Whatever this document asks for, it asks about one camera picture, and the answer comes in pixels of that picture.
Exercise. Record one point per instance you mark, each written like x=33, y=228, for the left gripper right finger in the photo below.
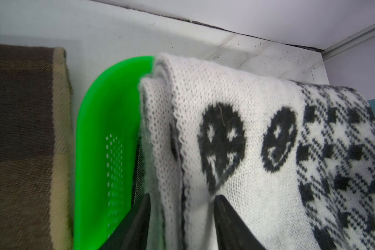
x=232, y=232

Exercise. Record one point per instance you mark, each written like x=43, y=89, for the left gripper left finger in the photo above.
x=132, y=232

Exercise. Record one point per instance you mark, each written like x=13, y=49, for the houndstooth smiley knit scarf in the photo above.
x=295, y=160

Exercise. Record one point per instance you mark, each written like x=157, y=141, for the brown plaid fringed scarf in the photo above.
x=35, y=149

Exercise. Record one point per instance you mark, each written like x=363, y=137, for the black white checked scarf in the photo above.
x=138, y=174

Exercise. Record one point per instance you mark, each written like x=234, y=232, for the green plastic basket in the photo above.
x=107, y=134

